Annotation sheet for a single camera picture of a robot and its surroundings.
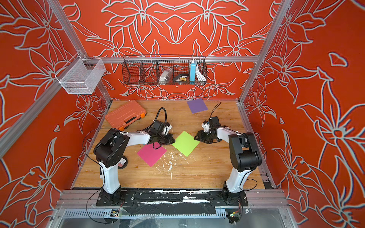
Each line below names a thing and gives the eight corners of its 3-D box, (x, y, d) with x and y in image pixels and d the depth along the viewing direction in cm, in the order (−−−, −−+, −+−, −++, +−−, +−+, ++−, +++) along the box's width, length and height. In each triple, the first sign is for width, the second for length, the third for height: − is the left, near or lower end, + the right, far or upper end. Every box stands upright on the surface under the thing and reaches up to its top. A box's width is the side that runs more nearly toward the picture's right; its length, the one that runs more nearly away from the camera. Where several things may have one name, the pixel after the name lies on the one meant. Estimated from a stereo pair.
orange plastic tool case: (107, 119, 109) (104, 115, 105) (134, 102, 121) (132, 98, 117) (119, 133, 101) (117, 130, 97) (147, 114, 112) (146, 110, 108)
